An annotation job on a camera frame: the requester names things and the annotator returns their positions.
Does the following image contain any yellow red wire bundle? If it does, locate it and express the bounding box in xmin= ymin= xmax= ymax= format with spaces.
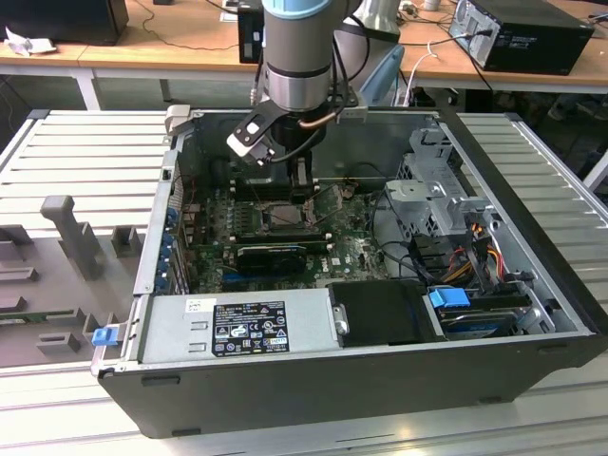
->
xmin=444 ymin=237 xmax=505 ymax=285

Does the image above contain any small black box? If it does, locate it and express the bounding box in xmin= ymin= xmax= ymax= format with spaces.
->
xmin=237 ymin=8 xmax=265 ymax=66

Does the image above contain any black open PC case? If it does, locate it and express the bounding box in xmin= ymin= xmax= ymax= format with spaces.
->
xmin=89 ymin=104 xmax=608 ymax=441

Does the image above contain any grey metal drive cage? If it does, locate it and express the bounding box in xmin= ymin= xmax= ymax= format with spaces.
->
xmin=384 ymin=125 xmax=495 ymax=238

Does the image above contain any pale blue teach pendant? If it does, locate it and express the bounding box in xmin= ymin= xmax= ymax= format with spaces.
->
xmin=363 ymin=45 xmax=406 ymax=106

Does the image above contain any white metal frame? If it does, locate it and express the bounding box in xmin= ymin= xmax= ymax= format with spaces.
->
xmin=582 ymin=150 xmax=608 ymax=191

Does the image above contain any black plastic shroud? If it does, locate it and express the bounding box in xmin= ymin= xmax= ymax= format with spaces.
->
xmin=327 ymin=279 xmax=447 ymax=348

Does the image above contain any crumpled white paper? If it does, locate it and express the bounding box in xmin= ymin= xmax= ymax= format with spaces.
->
xmin=3 ymin=26 xmax=58 ymax=57

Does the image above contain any wooden desk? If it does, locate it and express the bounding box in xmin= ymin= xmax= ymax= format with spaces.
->
xmin=0 ymin=0 xmax=608 ymax=113

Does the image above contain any black RAM slot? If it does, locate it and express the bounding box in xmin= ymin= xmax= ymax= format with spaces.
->
xmin=235 ymin=188 xmax=292 ymax=200
xmin=230 ymin=229 xmax=325 ymax=241
xmin=226 ymin=239 xmax=333 ymax=253

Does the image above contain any green motherboard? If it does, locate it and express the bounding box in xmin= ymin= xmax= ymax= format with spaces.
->
xmin=182 ymin=182 xmax=395 ymax=294

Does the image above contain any hard disk in blue carrier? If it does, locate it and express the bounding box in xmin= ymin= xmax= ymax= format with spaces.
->
xmin=426 ymin=286 xmax=522 ymax=342

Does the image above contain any white cable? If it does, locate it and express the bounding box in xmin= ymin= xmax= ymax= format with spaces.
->
xmin=393 ymin=41 xmax=439 ymax=106

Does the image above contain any black desktop computer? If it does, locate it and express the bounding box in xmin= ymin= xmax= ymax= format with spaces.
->
xmin=448 ymin=0 xmax=595 ymax=76

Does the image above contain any large black box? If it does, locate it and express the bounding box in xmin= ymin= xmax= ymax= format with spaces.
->
xmin=0 ymin=0 xmax=129 ymax=47

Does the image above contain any CPU socket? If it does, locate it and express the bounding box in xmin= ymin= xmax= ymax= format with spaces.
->
xmin=258 ymin=199 xmax=319 ymax=235

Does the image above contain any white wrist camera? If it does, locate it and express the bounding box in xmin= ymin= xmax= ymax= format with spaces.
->
xmin=226 ymin=102 xmax=277 ymax=166

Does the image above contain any black graphics card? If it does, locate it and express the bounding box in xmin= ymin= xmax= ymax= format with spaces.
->
xmin=236 ymin=244 xmax=308 ymax=276

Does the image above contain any black wire bundle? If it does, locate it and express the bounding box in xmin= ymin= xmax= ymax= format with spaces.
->
xmin=368 ymin=189 xmax=450 ymax=284

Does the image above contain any grey power supply unit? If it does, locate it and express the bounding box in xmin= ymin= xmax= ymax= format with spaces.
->
xmin=121 ymin=287 xmax=341 ymax=367

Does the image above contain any grey parts rack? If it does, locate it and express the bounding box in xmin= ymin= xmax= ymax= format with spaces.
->
xmin=0 ymin=194 xmax=146 ymax=370

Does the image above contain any metal CPU socket cover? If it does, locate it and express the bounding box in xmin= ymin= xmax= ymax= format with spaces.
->
xmin=306 ymin=183 xmax=346 ymax=226

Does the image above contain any blue expansion slot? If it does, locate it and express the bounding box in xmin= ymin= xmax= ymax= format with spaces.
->
xmin=220 ymin=271 xmax=305 ymax=282

